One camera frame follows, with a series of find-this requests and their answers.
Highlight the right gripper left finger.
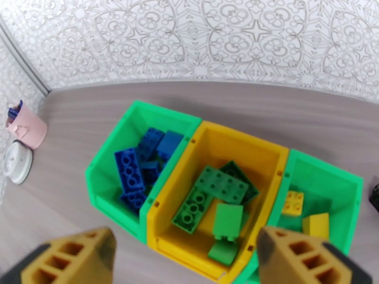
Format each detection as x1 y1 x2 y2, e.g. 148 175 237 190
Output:
0 227 117 284

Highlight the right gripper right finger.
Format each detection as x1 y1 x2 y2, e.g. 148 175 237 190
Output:
256 226 374 284

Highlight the small yellow lego brick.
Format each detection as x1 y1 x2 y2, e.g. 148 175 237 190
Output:
281 191 305 217
302 213 330 241

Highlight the green plastic bin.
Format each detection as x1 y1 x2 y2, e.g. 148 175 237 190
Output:
234 148 364 284
85 99 203 245

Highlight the small green lego brick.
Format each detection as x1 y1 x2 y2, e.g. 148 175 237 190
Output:
207 240 239 266

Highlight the dark green lego brick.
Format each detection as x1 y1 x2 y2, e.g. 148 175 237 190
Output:
219 160 261 204

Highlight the long green lego brick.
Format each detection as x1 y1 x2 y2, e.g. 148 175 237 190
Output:
171 185 220 235
197 165 249 204

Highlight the yellow plastic bin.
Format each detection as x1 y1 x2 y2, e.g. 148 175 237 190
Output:
146 120 290 283

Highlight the white round clock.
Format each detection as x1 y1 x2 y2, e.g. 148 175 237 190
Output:
2 139 34 186

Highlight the pink metal pen cup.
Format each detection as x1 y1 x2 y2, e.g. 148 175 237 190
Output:
6 102 48 150

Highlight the aluminium corner post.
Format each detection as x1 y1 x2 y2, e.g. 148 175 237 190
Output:
0 18 52 98

